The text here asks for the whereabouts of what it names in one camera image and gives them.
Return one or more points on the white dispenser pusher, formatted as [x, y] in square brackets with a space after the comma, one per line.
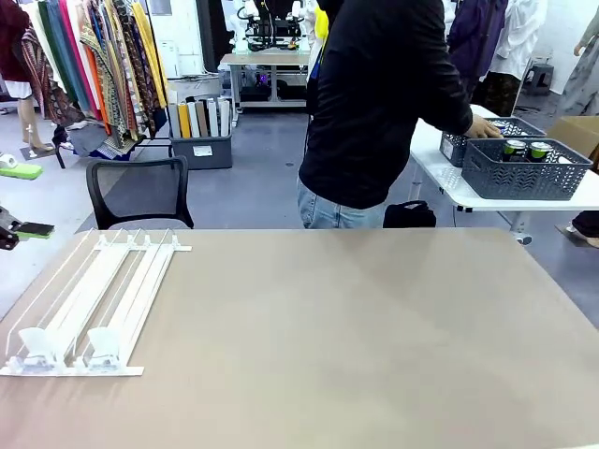
[106, 341]
[37, 341]

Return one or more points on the yellow hanging garment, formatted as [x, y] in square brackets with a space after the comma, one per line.
[150, 51]

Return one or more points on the green hanging garment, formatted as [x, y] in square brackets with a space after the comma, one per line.
[51, 37]

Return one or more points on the person's right forearm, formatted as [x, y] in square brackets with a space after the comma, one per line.
[456, 107]

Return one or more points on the white side table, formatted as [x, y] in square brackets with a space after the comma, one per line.
[449, 182]

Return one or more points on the brown patterned shawl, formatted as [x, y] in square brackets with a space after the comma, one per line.
[47, 84]

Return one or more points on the maroon hanging garment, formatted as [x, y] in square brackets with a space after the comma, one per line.
[11, 37]

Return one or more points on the white can dispenser rack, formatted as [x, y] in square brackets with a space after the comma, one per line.
[70, 372]

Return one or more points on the multicolour patterned garment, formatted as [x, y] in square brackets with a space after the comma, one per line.
[117, 61]

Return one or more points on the brown material roll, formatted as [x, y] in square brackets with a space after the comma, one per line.
[202, 120]

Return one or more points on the black bag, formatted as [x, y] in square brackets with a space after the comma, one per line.
[407, 215]

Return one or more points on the white material roll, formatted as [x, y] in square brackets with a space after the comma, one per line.
[193, 120]
[213, 119]
[224, 118]

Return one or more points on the green black drink can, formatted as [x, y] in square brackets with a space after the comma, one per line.
[539, 151]
[515, 150]

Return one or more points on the mannequin legs with stand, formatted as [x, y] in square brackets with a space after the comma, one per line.
[28, 121]

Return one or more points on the person's blue jeans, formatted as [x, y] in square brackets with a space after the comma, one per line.
[323, 212]

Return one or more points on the brown patterned skirt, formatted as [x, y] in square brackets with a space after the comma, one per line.
[501, 93]

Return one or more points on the large grey woven basket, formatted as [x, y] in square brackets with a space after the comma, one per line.
[515, 182]

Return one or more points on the black mesh office chair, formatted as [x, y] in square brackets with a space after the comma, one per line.
[135, 187]

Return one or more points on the cardboard box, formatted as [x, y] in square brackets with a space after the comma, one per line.
[575, 131]

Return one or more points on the person's black jacket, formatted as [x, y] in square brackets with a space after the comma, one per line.
[374, 93]

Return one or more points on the grey plastic stool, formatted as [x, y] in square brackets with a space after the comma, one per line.
[538, 75]

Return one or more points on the grey marbled dress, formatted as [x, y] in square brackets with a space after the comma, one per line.
[582, 79]

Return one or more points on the person's right hand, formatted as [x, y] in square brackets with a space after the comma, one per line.
[482, 129]

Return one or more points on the yellow blue garment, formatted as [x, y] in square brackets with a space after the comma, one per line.
[320, 42]

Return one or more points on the white cabinet appliance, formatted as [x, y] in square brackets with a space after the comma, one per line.
[167, 58]

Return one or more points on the purple hanging garment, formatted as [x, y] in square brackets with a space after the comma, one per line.
[477, 33]

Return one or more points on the grey material roll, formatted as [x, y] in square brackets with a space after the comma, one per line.
[174, 121]

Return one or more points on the pink hanging garment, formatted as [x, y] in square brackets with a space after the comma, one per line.
[77, 47]

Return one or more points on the green flat mop head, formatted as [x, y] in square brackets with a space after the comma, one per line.
[23, 173]

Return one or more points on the white black background robot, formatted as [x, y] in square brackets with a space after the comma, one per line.
[271, 28]

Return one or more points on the yellow material roll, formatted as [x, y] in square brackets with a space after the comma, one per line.
[184, 121]

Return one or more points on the white paper roll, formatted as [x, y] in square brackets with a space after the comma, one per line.
[8, 160]

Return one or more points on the grey metal workbench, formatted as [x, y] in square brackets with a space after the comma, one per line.
[262, 58]

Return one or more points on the orange hanging garment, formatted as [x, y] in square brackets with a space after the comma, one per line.
[98, 84]

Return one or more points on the small grey woven basket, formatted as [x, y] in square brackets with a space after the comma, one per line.
[451, 147]

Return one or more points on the grey cloth heap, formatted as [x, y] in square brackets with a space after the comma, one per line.
[89, 140]

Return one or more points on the white hanging shirt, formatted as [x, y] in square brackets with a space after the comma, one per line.
[519, 33]

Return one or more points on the blue white drink can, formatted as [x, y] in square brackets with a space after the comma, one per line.
[499, 126]

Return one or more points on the grey storage bin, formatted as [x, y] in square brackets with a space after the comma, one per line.
[201, 152]

